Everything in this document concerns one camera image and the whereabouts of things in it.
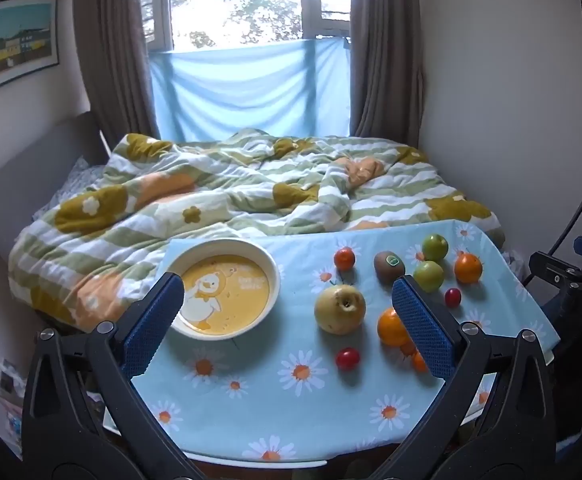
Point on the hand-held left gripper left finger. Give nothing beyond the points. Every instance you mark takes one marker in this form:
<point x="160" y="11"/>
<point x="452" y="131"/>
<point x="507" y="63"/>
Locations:
<point x="156" y="325"/>

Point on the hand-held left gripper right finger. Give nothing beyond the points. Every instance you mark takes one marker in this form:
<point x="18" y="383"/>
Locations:
<point x="421" y="330"/>

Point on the small tangerine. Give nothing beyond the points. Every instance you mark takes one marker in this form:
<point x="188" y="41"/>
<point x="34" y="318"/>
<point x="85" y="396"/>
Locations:
<point x="407" y="347"/>
<point x="417" y="361"/>

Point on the large orange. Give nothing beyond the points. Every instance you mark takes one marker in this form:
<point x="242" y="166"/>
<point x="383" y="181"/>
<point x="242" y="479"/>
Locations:
<point x="390" y="330"/>

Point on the dark red cherry tomato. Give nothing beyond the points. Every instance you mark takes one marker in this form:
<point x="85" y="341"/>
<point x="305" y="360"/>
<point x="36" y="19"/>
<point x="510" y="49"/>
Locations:
<point x="452" y="297"/>

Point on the green round fruit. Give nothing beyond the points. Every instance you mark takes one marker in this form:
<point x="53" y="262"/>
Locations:
<point x="435" y="246"/>
<point x="429" y="276"/>

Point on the cream bowl with duck print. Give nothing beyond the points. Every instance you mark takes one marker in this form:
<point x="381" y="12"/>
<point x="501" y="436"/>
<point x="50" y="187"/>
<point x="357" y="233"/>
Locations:
<point x="231" y="290"/>

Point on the yellow pear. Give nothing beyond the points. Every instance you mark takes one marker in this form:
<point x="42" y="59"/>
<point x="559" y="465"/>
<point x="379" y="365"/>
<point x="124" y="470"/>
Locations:
<point x="338" y="312"/>

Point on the brown kiwi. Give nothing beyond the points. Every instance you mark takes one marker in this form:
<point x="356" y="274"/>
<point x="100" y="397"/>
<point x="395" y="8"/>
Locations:
<point x="389" y="267"/>

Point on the tangerine with green leaf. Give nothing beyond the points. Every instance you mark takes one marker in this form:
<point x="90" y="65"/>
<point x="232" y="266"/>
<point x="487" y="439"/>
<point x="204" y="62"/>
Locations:
<point x="468" y="267"/>

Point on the orange-red tomato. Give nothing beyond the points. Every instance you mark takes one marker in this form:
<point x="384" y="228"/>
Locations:
<point x="344" y="259"/>

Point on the blue daisy tablecloth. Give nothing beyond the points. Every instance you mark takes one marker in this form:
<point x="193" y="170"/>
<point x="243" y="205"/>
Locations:
<point x="271" y="350"/>

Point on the green striped floral blanket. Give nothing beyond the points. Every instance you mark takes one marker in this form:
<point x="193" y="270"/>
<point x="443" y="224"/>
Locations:
<point x="251" y="195"/>

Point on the grey patterned bed sheet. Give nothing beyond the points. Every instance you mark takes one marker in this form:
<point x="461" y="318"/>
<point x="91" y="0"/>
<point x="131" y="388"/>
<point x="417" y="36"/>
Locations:
<point x="78" y="175"/>

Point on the grey bed headboard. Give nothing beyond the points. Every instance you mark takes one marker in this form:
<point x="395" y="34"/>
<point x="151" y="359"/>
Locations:
<point x="26" y="165"/>

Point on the light blue window cloth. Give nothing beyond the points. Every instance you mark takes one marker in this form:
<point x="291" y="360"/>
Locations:
<point x="251" y="90"/>

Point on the window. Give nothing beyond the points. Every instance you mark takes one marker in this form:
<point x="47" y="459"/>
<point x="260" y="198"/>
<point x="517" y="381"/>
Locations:
<point x="236" y="0"/>

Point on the framed wall picture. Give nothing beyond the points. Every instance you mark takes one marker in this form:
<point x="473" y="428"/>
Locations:
<point x="13" y="42"/>

